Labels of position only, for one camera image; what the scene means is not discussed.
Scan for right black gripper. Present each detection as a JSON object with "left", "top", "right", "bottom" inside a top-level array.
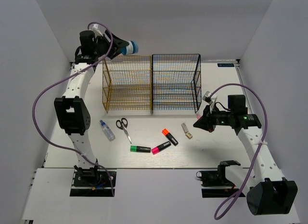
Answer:
[{"left": 193, "top": 103, "right": 233, "bottom": 132}]

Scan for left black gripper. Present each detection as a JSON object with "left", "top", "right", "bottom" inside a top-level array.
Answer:
[{"left": 93, "top": 29, "right": 130, "bottom": 60}]

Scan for blue tape dispenser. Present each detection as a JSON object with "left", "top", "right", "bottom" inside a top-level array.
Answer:
[{"left": 121, "top": 40, "right": 139, "bottom": 55}]

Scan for black handled scissors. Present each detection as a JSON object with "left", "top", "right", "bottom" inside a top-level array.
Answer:
[{"left": 116, "top": 118, "right": 132, "bottom": 143}]

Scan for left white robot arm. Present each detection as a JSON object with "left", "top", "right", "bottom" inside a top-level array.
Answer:
[{"left": 54, "top": 30, "right": 138, "bottom": 170}]

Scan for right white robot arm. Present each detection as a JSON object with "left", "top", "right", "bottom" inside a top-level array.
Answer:
[{"left": 193, "top": 92, "right": 298, "bottom": 215}]

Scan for beige eraser block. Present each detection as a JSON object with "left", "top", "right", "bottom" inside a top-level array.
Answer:
[{"left": 185, "top": 132, "right": 193, "bottom": 139}]

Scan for white correction tape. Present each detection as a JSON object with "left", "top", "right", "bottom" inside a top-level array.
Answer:
[{"left": 181, "top": 123, "right": 189, "bottom": 133}]

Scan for right table label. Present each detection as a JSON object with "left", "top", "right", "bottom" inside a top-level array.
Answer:
[{"left": 217, "top": 63, "right": 234, "bottom": 67}]

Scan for pink highlighter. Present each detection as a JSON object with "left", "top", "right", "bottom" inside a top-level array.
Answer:
[{"left": 151, "top": 141, "right": 171, "bottom": 155}]

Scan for green highlighter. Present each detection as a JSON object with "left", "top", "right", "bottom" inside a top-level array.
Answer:
[{"left": 130, "top": 145, "right": 151, "bottom": 153}]

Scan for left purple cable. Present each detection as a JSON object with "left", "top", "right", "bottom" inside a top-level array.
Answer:
[{"left": 32, "top": 22, "right": 116, "bottom": 197}]

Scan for purple cable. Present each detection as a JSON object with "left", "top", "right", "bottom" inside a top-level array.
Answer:
[
  {"left": 209, "top": 83, "right": 268, "bottom": 221},
  {"left": 32, "top": 22, "right": 116, "bottom": 197}
]

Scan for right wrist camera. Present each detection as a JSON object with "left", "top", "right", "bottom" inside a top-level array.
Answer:
[{"left": 202, "top": 91, "right": 217, "bottom": 113}]

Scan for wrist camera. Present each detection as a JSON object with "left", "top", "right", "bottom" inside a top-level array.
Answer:
[
  {"left": 202, "top": 91, "right": 217, "bottom": 113},
  {"left": 91, "top": 24, "right": 104, "bottom": 37}
]

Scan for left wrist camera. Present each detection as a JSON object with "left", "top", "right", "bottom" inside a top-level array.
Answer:
[{"left": 91, "top": 24, "right": 104, "bottom": 37}]

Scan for gold wire shelf rack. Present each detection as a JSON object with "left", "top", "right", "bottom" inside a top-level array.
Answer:
[{"left": 102, "top": 55, "right": 152, "bottom": 114}]

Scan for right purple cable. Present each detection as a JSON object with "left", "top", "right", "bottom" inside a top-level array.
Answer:
[{"left": 209, "top": 83, "right": 268, "bottom": 221}]

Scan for black wire shelf rack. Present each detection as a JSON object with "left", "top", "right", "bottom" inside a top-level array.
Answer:
[{"left": 151, "top": 53, "right": 202, "bottom": 113}]

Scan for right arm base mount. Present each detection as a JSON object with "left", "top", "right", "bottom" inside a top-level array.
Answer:
[{"left": 196, "top": 171, "right": 239, "bottom": 198}]

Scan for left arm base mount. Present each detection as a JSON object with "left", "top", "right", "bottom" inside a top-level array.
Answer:
[{"left": 70, "top": 165, "right": 116, "bottom": 197}]

